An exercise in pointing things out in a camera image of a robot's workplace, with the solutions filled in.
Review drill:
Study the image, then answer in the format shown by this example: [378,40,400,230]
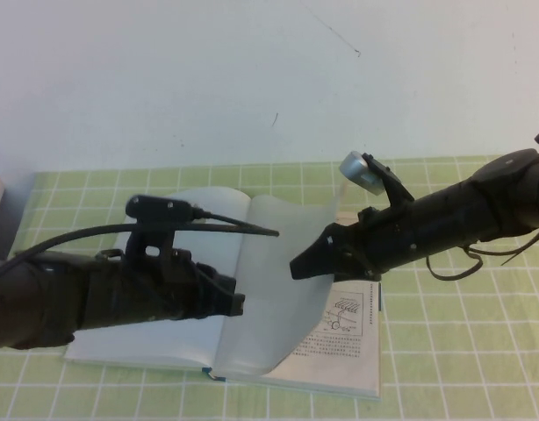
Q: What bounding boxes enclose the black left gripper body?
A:
[75,246,220,331]

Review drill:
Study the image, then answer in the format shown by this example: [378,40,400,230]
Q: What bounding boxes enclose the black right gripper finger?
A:
[289,222,348,281]

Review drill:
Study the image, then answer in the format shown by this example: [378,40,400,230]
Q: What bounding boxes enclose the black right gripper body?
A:
[334,199,434,284]

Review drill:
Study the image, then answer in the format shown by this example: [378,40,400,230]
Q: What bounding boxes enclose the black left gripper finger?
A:
[196,261,237,294]
[215,290,248,318]

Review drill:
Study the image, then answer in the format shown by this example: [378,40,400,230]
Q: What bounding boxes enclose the white paper book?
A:
[62,186,384,401]

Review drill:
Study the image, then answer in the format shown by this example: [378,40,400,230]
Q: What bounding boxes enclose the green checked tablecloth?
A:
[0,153,539,421]

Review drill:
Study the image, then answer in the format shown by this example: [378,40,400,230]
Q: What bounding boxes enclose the black right camera bracket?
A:
[363,153,416,208]

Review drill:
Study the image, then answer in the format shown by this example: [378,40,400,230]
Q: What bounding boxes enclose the short black camera cable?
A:
[189,203,255,228]

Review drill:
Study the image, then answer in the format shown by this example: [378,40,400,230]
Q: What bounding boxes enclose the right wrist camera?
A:
[338,151,387,196]

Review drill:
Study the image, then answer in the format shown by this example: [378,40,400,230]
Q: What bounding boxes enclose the thick black sleeved cable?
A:
[0,220,282,284]

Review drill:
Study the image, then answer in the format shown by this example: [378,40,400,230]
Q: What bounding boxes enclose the thin black looped cable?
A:
[426,243,485,282]

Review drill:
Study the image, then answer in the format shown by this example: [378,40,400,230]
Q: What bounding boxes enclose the thin black straight cable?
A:
[499,227,539,269]

